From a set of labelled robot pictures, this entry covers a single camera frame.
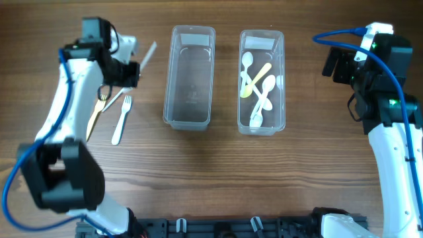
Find white spoon with long handle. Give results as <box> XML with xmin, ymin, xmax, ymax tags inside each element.
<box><xmin>250</xmin><ymin>75</ymin><xmax>276</xmax><ymax>119</ymax></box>

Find yellow plastic spoon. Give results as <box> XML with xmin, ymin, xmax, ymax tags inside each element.
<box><xmin>240</xmin><ymin>63</ymin><xmax>272</xmax><ymax>98</ymax></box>

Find blue cable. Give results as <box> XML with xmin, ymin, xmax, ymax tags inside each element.
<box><xmin>312</xmin><ymin>27</ymin><xmax>423</xmax><ymax>232</ymax></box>
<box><xmin>1</xmin><ymin>48</ymin><xmax>110</xmax><ymax>236</ymax></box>

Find bent white fork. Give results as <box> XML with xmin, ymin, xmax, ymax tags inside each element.
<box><xmin>102</xmin><ymin>87</ymin><xmax>133</xmax><ymax>112</ymax></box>

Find clear plastic container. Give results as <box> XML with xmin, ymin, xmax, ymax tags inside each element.
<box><xmin>163</xmin><ymin>25</ymin><xmax>215</xmax><ymax>131</ymax></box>
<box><xmin>237</xmin><ymin>30</ymin><xmax>286</xmax><ymax>136</ymax></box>

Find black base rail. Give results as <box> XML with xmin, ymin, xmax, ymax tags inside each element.
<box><xmin>75</xmin><ymin>216</ymin><xmax>369</xmax><ymax>238</ymax></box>

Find clear thin plastic fork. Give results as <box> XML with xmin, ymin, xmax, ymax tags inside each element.
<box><xmin>139</xmin><ymin>42</ymin><xmax>157</xmax><ymax>73</ymax></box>

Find right blue cable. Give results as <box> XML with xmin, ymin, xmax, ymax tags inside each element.
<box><xmin>312</xmin><ymin>27</ymin><xmax>423</xmax><ymax>232</ymax></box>

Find left blue cable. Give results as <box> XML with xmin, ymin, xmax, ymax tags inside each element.
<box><xmin>1</xmin><ymin>48</ymin><xmax>110</xmax><ymax>236</ymax></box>

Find white plastic fork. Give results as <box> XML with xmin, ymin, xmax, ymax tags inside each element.
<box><xmin>111</xmin><ymin>95</ymin><xmax>132</xmax><ymax>145</ymax></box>

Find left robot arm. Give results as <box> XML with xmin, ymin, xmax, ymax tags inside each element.
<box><xmin>11</xmin><ymin>42</ymin><xmax>145</xmax><ymax>237</ymax></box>

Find beige plastic fork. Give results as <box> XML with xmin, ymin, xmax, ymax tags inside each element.
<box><xmin>86</xmin><ymin>95</ymin><xmax>106</xmax><ymax>140</ymax></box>

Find right clear plastic container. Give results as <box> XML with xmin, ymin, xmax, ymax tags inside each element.
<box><xmin>237</xmin><ymin>30</ymin><xmax>286</xmax><ymax>136</ymax></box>

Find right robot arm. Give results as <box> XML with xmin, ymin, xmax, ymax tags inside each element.
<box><xmin>323</xmin><ymin>43</ymin><xmax>422</xmax><ymax>237</ymax></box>

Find white plastic spoon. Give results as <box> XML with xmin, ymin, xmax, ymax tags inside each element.
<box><xmin>240</xmin><ymin>71</ymin><xmax>273</xmax><ymax>112</ymax></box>
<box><xmin>240</xmin><ymin>52</ymin><xmax>253</xmax><ymax>96</ymax></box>

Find left clear plastic container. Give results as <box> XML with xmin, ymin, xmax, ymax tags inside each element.
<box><xmin>163</xmin><ymin>25</ymin><xmax>215</xmax><ymax>131</ymax></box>

